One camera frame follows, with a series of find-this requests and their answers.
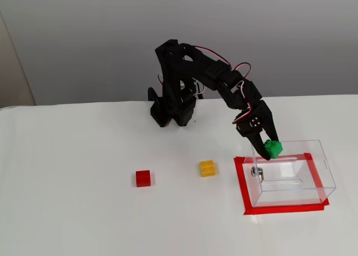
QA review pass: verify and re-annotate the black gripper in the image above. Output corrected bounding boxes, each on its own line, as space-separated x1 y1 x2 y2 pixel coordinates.
236 99 280 161

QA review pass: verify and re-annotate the green lego brick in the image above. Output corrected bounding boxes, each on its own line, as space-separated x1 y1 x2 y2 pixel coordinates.
263 139 284 159

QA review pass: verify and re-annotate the transparent plastic box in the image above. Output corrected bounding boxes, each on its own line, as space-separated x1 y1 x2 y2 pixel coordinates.
243 139 337 208

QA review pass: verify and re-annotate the yellow lego brick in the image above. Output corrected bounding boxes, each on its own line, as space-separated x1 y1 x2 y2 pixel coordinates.
199 160 219 178

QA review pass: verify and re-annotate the red lego brick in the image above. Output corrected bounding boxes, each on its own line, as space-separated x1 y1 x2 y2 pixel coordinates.
135 170 152 188

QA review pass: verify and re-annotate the silver cam lock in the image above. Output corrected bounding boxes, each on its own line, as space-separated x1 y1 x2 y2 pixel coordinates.
251 166 265 183

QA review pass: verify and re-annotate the black table clamp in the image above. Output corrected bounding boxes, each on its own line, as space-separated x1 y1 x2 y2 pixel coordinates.
147 87 162 106

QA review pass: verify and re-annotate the red white black servo cable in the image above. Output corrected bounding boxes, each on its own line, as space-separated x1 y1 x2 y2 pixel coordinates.
232 61 254 126
192 45 233 71

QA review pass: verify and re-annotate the red tape frame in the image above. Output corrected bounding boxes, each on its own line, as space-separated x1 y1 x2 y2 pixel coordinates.
233 153 330 216

